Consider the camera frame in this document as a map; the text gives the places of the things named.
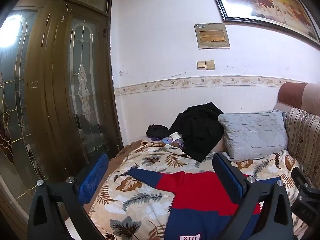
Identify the striped floral sofa backrest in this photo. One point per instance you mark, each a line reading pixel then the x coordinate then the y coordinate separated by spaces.
pixel 305 140

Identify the leaf-print blanket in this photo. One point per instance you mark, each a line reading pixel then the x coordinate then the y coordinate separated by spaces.
pixel 140 205

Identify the purple cloth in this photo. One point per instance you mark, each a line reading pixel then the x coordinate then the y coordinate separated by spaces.
pixel 166 140

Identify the grey quilted pillow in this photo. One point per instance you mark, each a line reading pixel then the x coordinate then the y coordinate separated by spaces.
pixel 255 135

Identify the small black cloth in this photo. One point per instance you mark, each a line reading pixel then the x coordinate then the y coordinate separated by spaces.
pixel 157 130

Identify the brass electrical panel box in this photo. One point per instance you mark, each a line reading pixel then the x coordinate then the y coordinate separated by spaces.
pixel 212 36

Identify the red-brown padded headboard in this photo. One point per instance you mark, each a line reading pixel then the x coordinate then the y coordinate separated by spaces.
pixel 295 95

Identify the beige cloth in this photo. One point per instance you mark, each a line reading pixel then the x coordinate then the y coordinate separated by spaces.
pixel 218 147

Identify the red and blue knit sweater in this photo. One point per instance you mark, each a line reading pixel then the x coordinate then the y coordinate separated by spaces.
pixel 195 192

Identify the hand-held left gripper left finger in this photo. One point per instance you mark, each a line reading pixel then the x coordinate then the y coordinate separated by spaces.
pixel 92 177

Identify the wooden door with leaded glass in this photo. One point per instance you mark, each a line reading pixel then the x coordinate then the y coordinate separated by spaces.
pixel 62 92

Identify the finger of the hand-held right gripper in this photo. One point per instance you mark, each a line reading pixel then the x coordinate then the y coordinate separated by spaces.
pixel 298 177

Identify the brass wall switch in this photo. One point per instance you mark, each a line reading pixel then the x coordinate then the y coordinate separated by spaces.
pixel 201 65
pixel 210 64

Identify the white packet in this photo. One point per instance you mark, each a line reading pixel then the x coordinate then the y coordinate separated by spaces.
pixel 175 136

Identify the large black garment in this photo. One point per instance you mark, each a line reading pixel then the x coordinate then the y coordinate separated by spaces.
pixel 200 127

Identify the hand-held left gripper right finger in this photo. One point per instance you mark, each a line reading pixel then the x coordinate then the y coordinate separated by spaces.
pixel 230 177

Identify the wooden door with stained glass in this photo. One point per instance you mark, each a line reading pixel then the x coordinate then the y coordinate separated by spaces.
pixel 12 105

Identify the framed horse painting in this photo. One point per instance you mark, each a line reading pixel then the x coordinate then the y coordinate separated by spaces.
pixel 265 0

